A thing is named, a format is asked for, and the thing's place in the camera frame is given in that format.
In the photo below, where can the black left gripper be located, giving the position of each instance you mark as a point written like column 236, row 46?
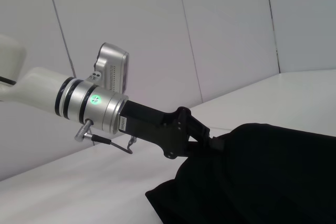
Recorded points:
column 152, row 127

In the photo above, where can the black shirt with FREE print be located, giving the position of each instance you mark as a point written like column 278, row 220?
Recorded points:
column 249, row 176

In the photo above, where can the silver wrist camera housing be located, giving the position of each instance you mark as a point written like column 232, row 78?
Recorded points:
column 113, row 66

